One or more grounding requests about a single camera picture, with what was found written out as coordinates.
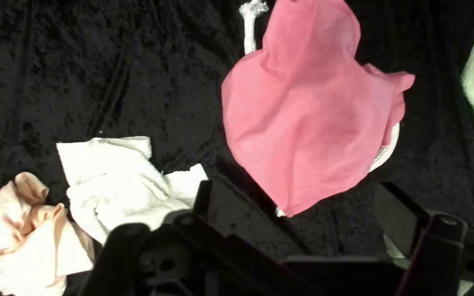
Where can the black velvet tablecloth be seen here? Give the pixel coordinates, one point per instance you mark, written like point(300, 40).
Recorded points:
point(82, 66)

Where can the white crumpled towel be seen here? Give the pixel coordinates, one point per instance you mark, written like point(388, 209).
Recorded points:
point(115, 186)

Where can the peach t-shirt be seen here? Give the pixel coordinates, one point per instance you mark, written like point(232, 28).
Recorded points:
point(23, 241)

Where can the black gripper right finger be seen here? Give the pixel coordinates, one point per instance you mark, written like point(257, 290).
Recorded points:
point(402, 219)

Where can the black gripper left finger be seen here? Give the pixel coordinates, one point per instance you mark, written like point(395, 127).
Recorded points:
point(204, 198)

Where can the pink t-shirt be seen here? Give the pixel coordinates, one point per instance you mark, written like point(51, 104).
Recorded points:
point(308, 109)

